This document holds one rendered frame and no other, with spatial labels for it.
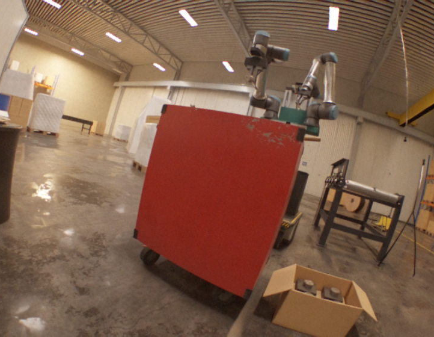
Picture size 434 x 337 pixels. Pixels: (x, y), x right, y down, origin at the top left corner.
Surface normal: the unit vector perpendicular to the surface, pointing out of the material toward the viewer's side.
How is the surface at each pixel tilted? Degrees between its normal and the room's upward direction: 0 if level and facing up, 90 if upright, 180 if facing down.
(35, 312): 0
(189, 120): 90
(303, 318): 90
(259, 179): 90
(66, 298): 0
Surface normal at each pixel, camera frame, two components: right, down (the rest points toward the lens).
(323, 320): -0.42, -0.06
